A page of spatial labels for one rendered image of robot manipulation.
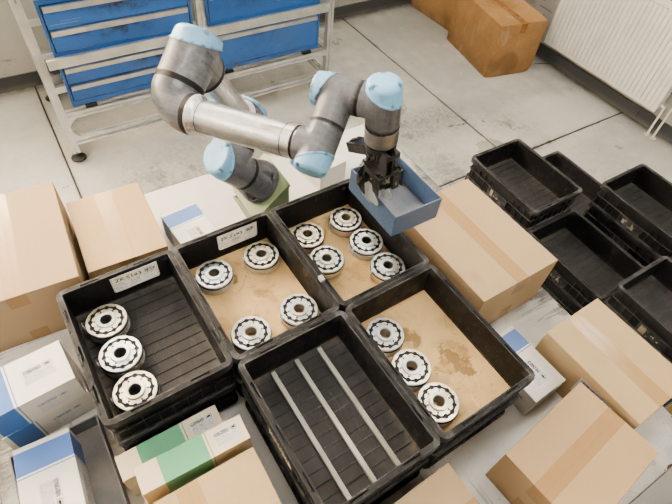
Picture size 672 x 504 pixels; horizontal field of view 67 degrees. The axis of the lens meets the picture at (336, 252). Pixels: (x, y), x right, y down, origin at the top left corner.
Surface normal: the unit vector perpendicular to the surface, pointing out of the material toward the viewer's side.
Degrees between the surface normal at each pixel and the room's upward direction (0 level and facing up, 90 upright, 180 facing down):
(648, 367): 0
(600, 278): 0
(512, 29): 89
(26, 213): 0
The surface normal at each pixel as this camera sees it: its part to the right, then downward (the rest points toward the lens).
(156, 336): 0.07, -0.64
